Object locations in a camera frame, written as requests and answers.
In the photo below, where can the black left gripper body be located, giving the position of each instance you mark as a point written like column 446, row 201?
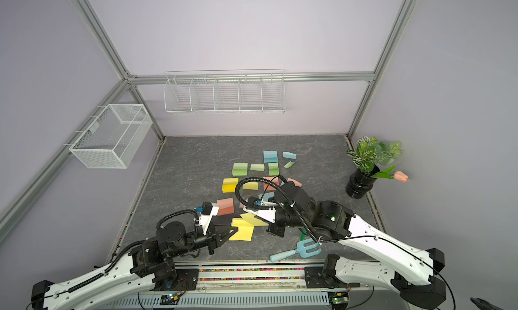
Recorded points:
column 197, row 241

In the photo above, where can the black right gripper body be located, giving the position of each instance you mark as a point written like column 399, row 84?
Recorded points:
column 281, row 221

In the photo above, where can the yellow memo pad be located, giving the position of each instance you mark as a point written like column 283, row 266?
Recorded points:
column 229, row 185
column 244, row 232

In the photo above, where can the red memo pad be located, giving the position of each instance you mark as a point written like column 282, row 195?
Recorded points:
column 226, row 206

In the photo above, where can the light blue memo pad front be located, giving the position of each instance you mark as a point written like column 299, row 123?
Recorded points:
column 268, row 197

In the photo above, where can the light blue memo pad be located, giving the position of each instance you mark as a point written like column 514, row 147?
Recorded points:
column 270, row 156
column 268, row 197

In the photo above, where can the torn yellow page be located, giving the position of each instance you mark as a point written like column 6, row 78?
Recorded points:
column 250, row 186
column 252, row 220

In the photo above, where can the salmon memo pad front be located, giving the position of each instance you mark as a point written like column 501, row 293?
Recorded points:
column 268, row 186

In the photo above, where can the light green memo pad small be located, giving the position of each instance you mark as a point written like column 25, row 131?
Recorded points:
column 273, row 169

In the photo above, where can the torn light blue page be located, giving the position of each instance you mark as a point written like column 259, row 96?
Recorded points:
column 289, row 155

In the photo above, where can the light green memo pad front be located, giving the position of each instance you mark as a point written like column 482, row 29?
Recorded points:
column 240, row 169

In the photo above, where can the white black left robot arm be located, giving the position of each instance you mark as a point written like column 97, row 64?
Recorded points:
column 141, row 266

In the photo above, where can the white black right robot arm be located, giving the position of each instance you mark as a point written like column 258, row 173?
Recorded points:
column 415, row 274

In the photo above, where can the green toy rake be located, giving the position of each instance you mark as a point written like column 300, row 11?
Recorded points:
column 303, row 234

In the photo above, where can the light blue toy fork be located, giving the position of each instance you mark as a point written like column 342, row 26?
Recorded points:
column 305, row 249

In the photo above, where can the black plant pot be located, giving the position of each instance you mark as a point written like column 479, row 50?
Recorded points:
column 360, row 184

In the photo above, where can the green artificial plant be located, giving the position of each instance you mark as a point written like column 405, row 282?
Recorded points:
column 371, row 152

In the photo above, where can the pink artificial tulip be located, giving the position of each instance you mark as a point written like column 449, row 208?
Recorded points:
column 390, row 173

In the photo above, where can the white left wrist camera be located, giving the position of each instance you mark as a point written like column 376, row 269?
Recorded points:
column 205, row 214

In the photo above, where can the white wire basket left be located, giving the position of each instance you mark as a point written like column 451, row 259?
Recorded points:
column 113, row 137

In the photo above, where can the white wire shelf basket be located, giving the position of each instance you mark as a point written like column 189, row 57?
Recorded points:
column 225, row 91

